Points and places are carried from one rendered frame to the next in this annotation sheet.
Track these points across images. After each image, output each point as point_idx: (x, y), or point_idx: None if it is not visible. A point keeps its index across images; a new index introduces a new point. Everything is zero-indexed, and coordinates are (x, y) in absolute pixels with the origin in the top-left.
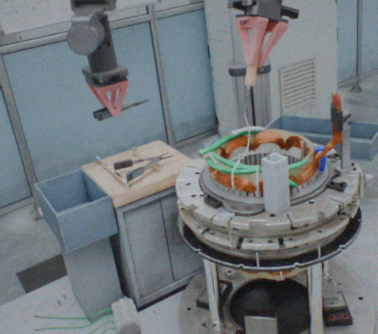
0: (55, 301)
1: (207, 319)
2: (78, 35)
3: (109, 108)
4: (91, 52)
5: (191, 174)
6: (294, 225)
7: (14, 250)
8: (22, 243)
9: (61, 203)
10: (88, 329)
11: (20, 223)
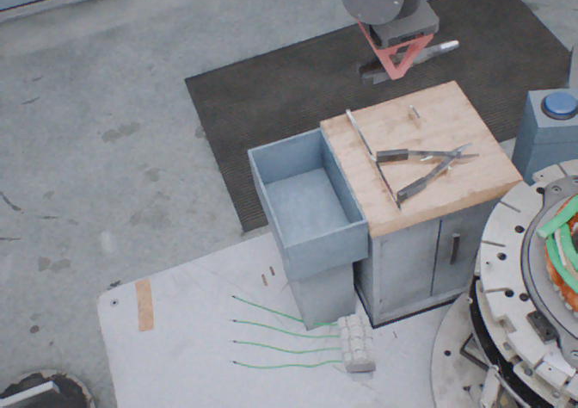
0: (259, 275)
1: (473, 386)
2: None
3: (388, 71)
4: (383, 22)
5: (509, 228)
6: None
7: (181, 37)
8: (192, 27)
9: (284, 171)
10: (303, 338)
11: None
